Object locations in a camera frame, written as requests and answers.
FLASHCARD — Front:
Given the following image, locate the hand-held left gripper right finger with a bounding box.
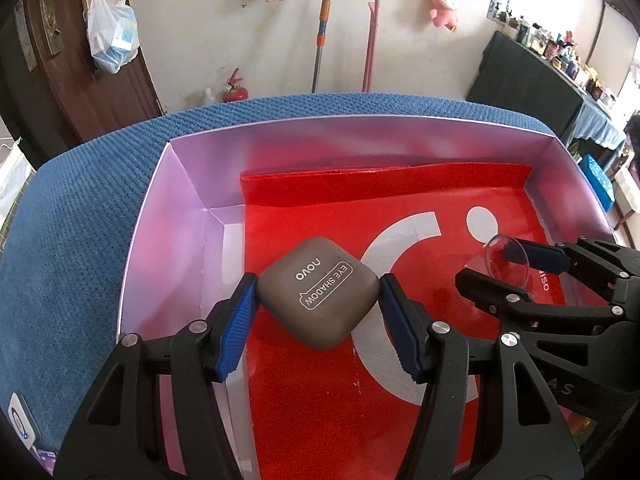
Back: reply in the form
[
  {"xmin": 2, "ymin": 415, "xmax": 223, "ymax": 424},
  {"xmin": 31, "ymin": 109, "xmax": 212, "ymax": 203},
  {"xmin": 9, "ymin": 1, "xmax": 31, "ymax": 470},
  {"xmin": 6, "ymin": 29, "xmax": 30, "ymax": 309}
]
[{"xmin": 377, "ymin": 272, "xmax": 586, "ymax": 480}]

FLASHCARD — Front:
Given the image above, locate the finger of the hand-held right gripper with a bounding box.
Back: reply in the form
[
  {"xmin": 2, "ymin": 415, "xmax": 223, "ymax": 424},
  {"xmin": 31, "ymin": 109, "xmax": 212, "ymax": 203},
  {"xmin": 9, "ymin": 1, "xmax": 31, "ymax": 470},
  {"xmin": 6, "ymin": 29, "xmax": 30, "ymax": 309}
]
[
  {"xmin": 505, "ymin": 237, "xmax": 640, "ymax": 293},
  {"xmin": 455, "ymin": 267, "xmax": 626, "ymax": 335}
]

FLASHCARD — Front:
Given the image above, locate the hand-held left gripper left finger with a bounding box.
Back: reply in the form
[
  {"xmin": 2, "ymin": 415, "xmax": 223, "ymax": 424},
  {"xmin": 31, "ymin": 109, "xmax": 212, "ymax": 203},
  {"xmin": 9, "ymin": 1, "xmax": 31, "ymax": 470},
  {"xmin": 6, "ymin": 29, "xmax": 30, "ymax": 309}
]
[{"xmin": 55, "ymin": 272, "xmax": 261, "ymax": 480}]

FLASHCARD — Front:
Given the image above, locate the clear plastic cup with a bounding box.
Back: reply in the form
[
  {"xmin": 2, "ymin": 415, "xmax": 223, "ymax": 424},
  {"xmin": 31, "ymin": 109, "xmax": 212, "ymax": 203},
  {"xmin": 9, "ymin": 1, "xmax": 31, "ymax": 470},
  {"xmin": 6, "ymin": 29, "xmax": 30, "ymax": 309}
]
[{"xmin": 467, "ymin": 234, "xmax": 538, "ymax": 306}]

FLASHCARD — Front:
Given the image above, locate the brown eyeshadow case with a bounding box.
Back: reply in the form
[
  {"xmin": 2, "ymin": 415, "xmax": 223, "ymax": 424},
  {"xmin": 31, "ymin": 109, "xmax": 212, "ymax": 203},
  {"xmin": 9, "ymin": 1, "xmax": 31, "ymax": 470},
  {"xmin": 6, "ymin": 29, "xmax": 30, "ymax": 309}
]
[{"xmin": 256, "ymin": 236, "xmax": 382, "ymax": 351}]

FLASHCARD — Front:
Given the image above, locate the pink cardboard tray red base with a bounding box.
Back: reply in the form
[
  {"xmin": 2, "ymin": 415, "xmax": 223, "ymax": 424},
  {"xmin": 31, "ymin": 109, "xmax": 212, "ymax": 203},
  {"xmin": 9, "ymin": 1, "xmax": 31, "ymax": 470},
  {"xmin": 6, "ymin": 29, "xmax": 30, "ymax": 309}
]
[{"xmin": 117, "ymin": 112, "xmax": 618, "ymax": 480}]

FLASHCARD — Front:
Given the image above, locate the red paper bag liner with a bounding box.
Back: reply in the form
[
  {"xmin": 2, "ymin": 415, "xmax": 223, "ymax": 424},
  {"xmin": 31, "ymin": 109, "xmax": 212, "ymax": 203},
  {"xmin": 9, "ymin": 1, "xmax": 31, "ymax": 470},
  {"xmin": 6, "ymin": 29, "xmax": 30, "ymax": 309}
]
[{"xmin": 239, "ymin": 162, "xmax": 566, "ymax": 480}]

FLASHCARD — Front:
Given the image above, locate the light blue table cloth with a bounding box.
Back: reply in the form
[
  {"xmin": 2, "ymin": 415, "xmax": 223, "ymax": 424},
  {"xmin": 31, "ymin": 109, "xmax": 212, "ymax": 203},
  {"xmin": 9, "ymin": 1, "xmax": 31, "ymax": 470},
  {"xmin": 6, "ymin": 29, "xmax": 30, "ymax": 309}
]
[{"xmin": 565, "ymin": 95, "xmax": 628, "ymax": 151}]

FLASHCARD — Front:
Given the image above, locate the black cloth-covered table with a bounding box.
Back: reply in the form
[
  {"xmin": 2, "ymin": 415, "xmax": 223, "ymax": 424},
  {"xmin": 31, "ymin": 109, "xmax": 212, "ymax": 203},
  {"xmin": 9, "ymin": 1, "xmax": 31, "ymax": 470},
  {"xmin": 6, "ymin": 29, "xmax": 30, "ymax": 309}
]
[{"xmin": 466, "ymin": 30, "xmax": 586, "ymax": 146}]

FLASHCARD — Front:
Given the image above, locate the row of small bottles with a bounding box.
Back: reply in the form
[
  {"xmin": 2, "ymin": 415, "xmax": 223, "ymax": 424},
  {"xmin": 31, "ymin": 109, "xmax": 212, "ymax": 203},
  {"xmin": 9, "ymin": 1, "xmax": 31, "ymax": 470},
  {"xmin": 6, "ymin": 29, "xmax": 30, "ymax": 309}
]
[{"xmin": 492, "ymin": 2, "xmax": 621, "ymax": 106}]

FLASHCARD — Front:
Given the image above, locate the red fire extinguisher toy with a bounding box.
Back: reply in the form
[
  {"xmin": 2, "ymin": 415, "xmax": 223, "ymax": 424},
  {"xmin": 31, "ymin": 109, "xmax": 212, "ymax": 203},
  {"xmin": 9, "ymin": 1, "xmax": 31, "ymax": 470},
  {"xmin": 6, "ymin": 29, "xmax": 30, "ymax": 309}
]
[{"xmin": 222, "ymin": 67, "xmax": 249, "ymax": 103}]

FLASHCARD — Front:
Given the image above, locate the clear plastic sheet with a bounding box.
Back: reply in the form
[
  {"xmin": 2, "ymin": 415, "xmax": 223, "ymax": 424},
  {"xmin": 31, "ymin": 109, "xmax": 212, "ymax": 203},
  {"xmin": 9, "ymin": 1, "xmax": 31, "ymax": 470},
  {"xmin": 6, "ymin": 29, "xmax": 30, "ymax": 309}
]
[{"xmin": 0, "ymin": 137, "xmax": 36, "ymax": 241}]

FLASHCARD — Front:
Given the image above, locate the pink bear plush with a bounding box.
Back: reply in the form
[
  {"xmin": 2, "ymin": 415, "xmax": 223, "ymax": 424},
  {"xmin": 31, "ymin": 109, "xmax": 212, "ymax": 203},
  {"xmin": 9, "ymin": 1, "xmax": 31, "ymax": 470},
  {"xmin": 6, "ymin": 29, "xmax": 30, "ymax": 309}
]
[{"xmin": 425, "ymin": 0, "xmax": 461, "ymax": 33}]

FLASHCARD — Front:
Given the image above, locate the pink stick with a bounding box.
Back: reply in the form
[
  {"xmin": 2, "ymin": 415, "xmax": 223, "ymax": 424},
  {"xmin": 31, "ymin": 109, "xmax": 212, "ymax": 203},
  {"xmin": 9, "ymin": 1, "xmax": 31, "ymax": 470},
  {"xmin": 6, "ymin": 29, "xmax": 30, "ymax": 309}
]
[{"xmin": 361, "ymin": 0, "xmax": 383, "ymax": 93}]

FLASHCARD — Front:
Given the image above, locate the brown wooden door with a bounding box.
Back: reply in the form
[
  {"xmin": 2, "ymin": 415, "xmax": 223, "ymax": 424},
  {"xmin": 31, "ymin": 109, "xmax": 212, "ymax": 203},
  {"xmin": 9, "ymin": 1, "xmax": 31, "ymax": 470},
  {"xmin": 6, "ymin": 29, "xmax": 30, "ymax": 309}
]
[{"xmin": 0, "ymin": 0, "xmax": 166, "ymax": 171}]

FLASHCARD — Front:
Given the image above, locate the metal mop pole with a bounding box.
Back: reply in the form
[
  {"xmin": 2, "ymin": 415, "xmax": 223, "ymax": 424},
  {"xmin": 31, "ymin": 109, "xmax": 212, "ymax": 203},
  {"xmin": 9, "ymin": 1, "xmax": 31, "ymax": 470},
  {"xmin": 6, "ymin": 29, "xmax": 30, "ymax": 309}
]
[{"xmin": 311, "ymin": 0, "xmax": 338, "ymax": 93}]

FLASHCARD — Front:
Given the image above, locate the white plastic bag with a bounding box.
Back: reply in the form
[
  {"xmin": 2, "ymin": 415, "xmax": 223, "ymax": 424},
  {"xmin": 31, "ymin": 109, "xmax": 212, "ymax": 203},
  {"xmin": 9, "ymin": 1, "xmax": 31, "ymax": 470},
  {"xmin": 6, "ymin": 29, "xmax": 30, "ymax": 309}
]
[{"xmin": 86, "ymin": 0, "xmax": 141, "ymax": 75}]

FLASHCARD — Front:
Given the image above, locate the metal door lock plate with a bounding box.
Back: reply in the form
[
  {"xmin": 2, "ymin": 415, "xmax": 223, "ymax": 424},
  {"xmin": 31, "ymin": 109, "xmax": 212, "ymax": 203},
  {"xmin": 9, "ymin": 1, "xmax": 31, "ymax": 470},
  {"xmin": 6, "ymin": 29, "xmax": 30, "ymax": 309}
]
[{"xmin": 15, "ymin": 0, "xmax": 38, "ymax": 72}]

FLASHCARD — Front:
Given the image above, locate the metal door handle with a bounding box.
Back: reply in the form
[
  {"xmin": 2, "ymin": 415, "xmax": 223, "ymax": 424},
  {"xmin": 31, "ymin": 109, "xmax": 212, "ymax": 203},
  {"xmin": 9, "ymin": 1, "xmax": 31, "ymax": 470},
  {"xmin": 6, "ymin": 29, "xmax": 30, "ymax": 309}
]
[{"xmin": 39, "ymin": 0, "xmax": 76, "ymax": 56}]

